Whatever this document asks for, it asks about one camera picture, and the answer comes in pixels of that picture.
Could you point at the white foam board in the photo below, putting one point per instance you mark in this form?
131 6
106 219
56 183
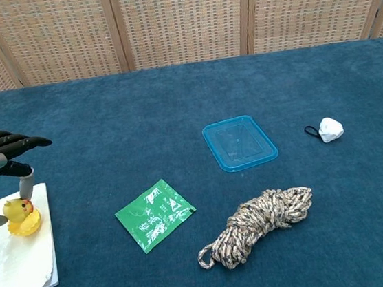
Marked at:
21 263

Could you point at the yellow fluted cup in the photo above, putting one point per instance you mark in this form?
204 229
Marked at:
28 226

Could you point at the woven folding screen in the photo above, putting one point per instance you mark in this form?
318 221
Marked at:
177 20

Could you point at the white pouch with black loop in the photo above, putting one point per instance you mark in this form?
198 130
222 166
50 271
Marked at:
330 129

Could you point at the yellow rubber duck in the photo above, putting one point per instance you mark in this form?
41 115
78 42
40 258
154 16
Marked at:
16 210

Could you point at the blue clear plastic lid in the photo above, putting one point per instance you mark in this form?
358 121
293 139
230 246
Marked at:
239 143

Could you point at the green foil sachet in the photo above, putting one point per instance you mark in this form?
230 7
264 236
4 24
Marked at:
154 215

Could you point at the blue table cloth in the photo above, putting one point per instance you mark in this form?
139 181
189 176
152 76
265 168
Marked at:
187 109

